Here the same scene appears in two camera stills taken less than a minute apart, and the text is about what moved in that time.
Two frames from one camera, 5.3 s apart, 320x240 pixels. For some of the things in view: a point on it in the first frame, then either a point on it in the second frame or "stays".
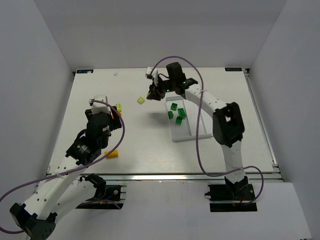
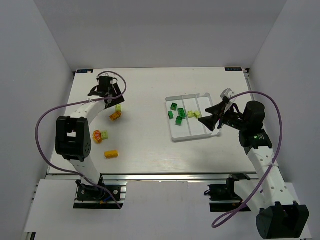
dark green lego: x=173 y=106 stays
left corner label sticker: x=84 y=71 stays
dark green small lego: x=170 y=114 stays
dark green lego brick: x=178 y=120 stays
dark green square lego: x=181 y=112 stays
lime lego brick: x=118 y=107 stays
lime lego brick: x=140 y=100 to x=190 y=114
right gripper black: x=157 y=90 to x=222 y=117
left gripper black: x=116 y=120 to x=114 y=96
